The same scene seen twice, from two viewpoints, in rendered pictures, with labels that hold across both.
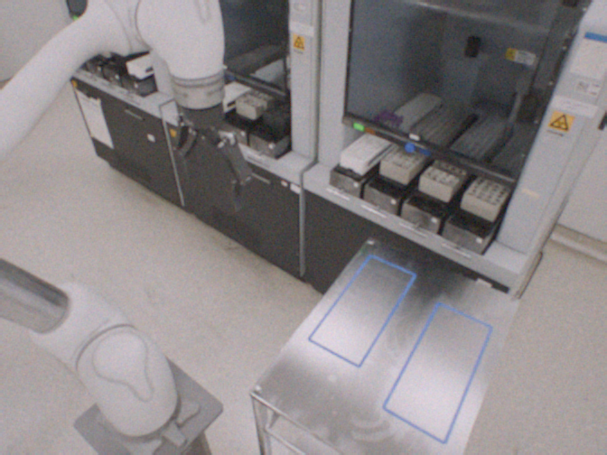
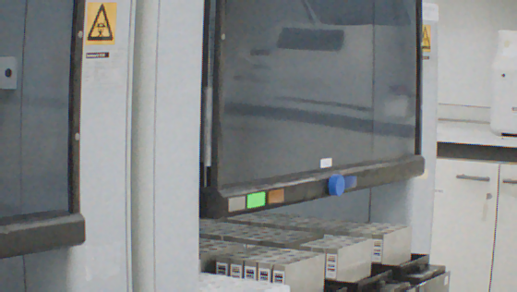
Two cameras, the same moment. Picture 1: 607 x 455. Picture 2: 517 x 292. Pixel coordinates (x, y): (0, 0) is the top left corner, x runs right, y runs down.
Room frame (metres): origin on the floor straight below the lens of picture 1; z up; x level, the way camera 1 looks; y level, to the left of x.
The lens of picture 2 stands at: (1.55, 1.24, 1.17)
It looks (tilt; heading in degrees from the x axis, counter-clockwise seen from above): 5 degrees down; 263
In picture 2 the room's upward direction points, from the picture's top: 1 degrees clockwise
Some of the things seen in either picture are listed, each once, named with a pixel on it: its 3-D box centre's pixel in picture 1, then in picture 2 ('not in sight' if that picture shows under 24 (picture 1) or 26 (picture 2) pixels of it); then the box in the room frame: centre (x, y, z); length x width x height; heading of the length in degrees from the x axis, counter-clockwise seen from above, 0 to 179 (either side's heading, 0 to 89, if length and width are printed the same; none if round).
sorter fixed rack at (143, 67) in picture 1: (158, 61); not in sight; (2.26, 0.73, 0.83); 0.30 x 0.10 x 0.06; 142
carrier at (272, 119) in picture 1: (275, 120); not in sight; (1.65, 0.11, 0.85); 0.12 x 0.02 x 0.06; 52
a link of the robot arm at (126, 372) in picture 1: (129, 376); not in sight; (0.52, 0.38, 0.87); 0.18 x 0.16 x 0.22; 45
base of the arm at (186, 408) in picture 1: (152, 413); not in sight; (0.50, 0.36, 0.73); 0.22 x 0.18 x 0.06; 52
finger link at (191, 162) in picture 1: (191, 168); not in sight; (0.80, 0.24, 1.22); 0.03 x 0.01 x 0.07; 142
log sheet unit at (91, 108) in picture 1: (92, 119); not in sight; (2.41, 1.23, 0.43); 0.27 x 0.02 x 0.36; 52
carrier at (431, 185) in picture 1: (435, 187); (349, 262); (1.22, -0.44, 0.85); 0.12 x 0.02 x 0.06; 51
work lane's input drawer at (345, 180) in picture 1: (389, 144); not in sight; (1.59, -0.35, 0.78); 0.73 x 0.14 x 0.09; 142
